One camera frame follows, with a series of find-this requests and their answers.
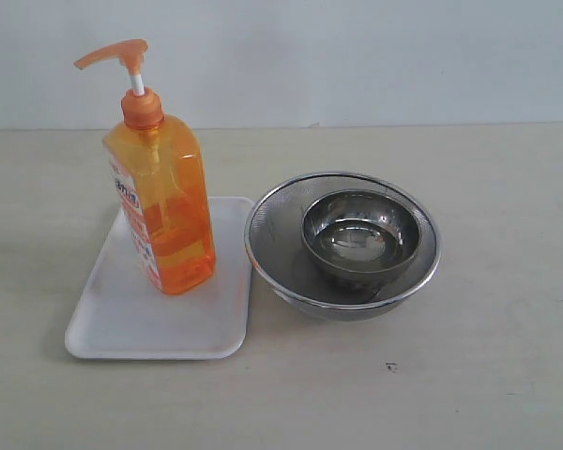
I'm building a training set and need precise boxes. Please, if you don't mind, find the large steel mesh basin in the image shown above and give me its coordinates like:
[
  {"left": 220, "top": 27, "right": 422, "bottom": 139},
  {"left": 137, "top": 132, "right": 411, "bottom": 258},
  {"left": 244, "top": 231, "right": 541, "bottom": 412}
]
[{"left": 244, "top": 172, "right": 441, "bottom": 322}]

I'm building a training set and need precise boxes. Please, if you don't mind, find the small stainless steel bowl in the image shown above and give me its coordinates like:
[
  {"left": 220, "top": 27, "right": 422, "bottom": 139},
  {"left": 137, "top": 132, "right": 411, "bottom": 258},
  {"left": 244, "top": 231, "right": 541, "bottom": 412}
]
[{"left": 301, "top": 188, "right": 423, "bottom": 287}]

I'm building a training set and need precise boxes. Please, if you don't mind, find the white rectangular plastic tray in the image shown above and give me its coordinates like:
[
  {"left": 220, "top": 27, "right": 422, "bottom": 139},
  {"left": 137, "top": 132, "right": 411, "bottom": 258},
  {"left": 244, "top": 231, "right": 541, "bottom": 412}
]
[{"left": 65, "top": 196, "right": 253, "bottom": 360}]

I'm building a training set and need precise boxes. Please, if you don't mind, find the orange pump soap bottle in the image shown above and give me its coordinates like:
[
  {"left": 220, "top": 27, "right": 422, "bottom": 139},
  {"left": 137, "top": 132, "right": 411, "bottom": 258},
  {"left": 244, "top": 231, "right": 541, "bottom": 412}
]
[{"left": 74, "top": 39, "right": 216, "bottom": 295}]

